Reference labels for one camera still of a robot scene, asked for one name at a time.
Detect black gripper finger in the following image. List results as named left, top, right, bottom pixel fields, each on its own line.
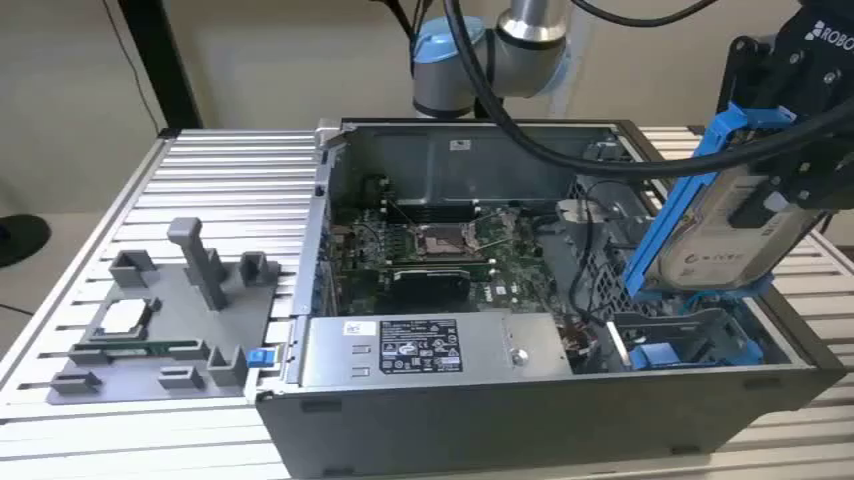
left=729, top=54, right=854, bottom=230
left=717, top=33, right=781, bottom=115

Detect hard disk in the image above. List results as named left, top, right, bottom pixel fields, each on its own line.
left=622, top=101, right=837, bottom=302

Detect grey metal disk bay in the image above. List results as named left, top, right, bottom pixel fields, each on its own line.
left=551, top=172, right=729, bottom=374

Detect blue disk carrier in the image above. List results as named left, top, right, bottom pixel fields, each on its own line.
left=628, top=341, right=683, bottom=371

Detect green motherboard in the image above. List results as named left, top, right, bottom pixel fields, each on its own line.
left=330, top=199, right=570, bottom=317

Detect CPU socket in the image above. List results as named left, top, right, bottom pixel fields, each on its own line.
left=412, top=221, right=480, bottom=260

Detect black graphics card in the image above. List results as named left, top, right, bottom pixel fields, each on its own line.
left=388, top=268, right=474, bottom=308

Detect dark grey open PC case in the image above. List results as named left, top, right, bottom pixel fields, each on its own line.
left=255, top=117, right=850, bottom=480

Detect silver power supply unit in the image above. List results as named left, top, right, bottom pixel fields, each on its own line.
left=298, top=313, right=576, bottom=390

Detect black metal pole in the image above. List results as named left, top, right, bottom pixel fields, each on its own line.
left=117, top=0, right=205, bottom=131

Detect grey parts rack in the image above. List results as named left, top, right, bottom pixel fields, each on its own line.
left=44, top=216, right=287, bottom=407

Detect green RAM stick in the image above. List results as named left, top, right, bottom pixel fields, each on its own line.
left=75, top=340, right=203, bottom=352

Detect silver CPU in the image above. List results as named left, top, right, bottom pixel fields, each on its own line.
left=97, top=299, right=149, bottom=335

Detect black round stand base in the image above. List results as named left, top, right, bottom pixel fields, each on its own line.
left=0, top=213, right=53, bottom=269

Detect thin black camera cable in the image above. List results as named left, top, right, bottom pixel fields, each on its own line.
left=570, top=0, right=719, bottom=29

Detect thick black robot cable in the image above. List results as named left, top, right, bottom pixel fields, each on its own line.
left=442, top=0, right=854, bottom=177

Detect thin black internal wire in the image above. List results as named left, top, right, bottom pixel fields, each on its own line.
left=568, top=179, right=636, bottom=324

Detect red wire bundle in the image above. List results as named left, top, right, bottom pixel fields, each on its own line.
left=558, top=322, right=603, bottom=357

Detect black cables behind arm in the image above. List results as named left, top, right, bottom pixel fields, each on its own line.
left=380, top=0, right=430, bottom=47

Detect thin black wall cable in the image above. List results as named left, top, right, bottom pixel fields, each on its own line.
left=103, top=0, right=163, bottom=132

